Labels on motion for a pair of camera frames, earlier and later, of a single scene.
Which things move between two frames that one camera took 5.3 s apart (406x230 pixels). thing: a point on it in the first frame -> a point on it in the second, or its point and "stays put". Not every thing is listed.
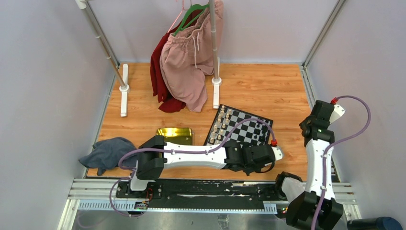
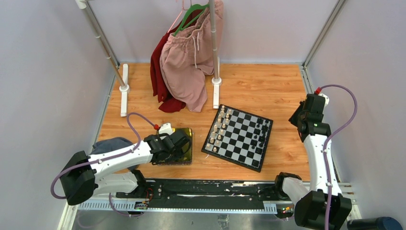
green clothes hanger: (196, 6) stays put
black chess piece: (264, 128) stays put
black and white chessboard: (227, 119) stays put
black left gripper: (248, 171) -> (178, 154)
